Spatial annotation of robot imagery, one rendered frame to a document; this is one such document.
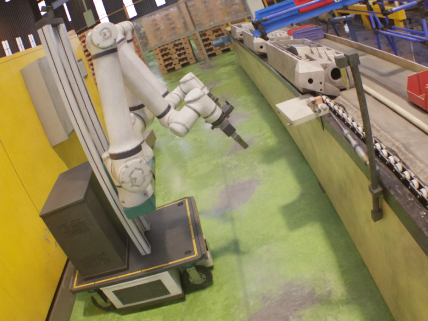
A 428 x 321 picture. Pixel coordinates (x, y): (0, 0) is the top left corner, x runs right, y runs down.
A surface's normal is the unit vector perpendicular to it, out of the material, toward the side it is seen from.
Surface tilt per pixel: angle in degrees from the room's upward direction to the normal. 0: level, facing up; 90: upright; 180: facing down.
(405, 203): 0
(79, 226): 90
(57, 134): 90
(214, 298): 0
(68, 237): 90
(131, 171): 95
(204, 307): 0
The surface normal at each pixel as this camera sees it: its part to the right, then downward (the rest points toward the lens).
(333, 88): 0.07, 0.40
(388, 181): -0.33, -0.86
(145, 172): 0.63, 0.24
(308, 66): -0.09, -0.47
